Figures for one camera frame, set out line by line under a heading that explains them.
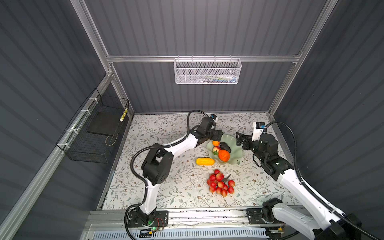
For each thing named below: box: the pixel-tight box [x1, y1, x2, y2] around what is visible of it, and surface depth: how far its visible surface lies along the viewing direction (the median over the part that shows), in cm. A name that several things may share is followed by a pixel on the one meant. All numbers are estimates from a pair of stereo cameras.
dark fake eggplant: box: [219, 141, 232, 153], surface depth 98 cm
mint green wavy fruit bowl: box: [206, 134, 243, 165], surface depth 97 cm
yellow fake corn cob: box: [196, 157, 216, 166], surface depth 93 cm
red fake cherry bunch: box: [207, 169, 236, 198], surface depth 82 cm
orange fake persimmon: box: [218, 149, 230, 162], surface depth 93 cm
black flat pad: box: [87, 111, 123, 137], surface depth 76 cm
